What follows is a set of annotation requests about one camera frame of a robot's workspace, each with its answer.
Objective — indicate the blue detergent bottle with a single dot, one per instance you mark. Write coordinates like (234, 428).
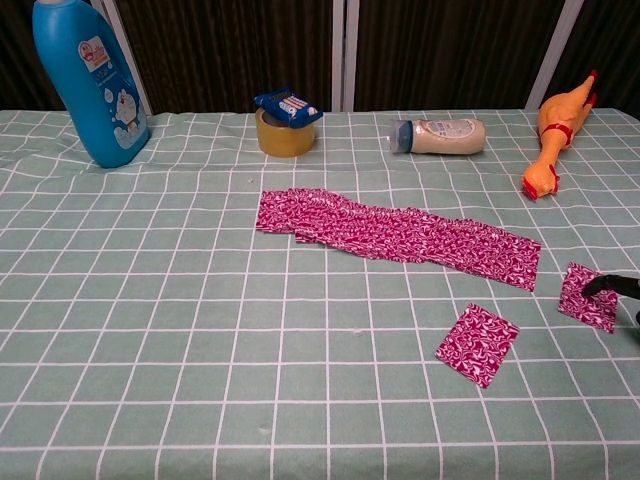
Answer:
(92, 100)

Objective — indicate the dark ribbed screen panel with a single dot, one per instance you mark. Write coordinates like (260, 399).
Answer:
(440, 55)
(612, 45)
(20, 55)
(225, 50)

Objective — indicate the white frame post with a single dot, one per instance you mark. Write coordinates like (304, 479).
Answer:
(552, 55)
(127, 55)
(350, 55)
(338, 55)

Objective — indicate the cream squeeze bottle grey cap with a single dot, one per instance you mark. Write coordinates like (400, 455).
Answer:
(445, 136)

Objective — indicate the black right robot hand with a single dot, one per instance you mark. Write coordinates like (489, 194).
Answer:
(617, 286)

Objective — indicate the long pink patterned fabric strip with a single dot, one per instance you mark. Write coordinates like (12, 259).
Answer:
(390, 230)

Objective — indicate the clear brown tape roll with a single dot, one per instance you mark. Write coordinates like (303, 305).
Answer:
(285, 140)

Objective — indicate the blue snack packet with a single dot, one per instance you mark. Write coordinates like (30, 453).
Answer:
(287, 106)

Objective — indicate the orange rubber chicken toy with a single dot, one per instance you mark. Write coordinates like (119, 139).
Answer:
(555, 125)

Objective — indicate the square pink patterned fabric piece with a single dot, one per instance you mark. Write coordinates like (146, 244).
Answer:
(585, 307)
(477, 346)

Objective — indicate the green checked tablecloth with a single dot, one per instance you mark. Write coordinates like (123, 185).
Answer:
(200, 325)

